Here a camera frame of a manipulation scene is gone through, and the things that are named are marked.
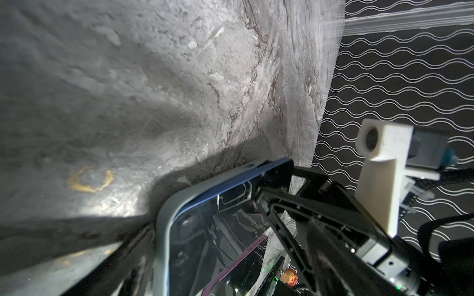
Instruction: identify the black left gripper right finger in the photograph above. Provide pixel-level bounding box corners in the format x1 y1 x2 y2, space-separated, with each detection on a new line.
307 220 400 296

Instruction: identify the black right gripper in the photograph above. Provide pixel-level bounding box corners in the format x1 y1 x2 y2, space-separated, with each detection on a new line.
256 166 426 296

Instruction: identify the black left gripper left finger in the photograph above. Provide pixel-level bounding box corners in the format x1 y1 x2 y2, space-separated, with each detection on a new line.
63 224 155 296

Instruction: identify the black smartphone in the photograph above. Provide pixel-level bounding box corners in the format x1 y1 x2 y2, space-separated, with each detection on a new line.
168 158 293 296
199 234 285 296

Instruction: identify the light blue phone case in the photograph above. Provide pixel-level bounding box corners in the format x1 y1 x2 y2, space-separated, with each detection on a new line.
151 159 267 296

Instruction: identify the small colourful toy figure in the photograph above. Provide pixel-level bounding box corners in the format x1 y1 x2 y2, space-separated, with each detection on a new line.
280 268 299 287

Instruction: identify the aluminium corner frame post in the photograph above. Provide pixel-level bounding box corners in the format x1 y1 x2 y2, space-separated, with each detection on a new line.
343 2 474 37

